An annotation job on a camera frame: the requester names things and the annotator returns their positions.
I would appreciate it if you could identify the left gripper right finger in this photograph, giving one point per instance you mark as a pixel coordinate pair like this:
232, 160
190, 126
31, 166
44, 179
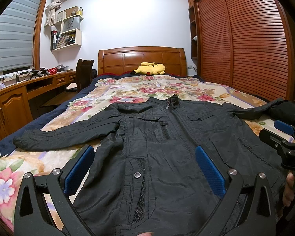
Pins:
257, 213

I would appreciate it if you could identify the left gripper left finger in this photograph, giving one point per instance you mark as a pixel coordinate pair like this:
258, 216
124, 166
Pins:
32, 216

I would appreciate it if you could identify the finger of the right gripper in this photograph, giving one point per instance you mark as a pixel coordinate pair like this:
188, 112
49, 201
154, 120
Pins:
287, 129
279, 144

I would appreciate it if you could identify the black zip jacket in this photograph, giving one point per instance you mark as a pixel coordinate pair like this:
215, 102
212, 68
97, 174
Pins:
145, 178

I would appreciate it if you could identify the person's right hand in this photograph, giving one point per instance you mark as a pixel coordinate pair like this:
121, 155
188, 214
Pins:
289, 191

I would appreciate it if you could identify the floral bed blanket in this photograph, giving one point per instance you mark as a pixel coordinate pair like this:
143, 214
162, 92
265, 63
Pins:
14, 166

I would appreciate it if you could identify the wooden louvered wardrobe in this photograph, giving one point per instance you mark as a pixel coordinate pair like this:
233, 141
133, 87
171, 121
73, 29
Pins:
245, 44

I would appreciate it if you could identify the wooden desk with cabinets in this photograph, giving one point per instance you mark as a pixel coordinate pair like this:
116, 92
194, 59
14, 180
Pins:
22, 103

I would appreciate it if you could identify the red basket on desk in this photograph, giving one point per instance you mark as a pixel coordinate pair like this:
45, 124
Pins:
52, 71

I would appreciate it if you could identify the dark wooden chair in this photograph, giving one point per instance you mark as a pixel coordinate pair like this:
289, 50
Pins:
84, 75

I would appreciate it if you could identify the yellow Pikachu plush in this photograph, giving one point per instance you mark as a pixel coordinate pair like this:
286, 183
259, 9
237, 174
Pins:
149, 68

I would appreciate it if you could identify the wooden bed headboard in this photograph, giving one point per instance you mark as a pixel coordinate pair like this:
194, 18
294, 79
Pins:
126, 59

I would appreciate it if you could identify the grey window blind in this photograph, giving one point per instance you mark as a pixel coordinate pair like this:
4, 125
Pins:
17, 24

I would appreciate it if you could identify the cream hanging bundle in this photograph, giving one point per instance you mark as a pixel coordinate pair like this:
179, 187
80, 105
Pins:
52, 8

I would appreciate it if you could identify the white wall shelf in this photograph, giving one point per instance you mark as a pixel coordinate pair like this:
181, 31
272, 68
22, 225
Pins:
66, 30

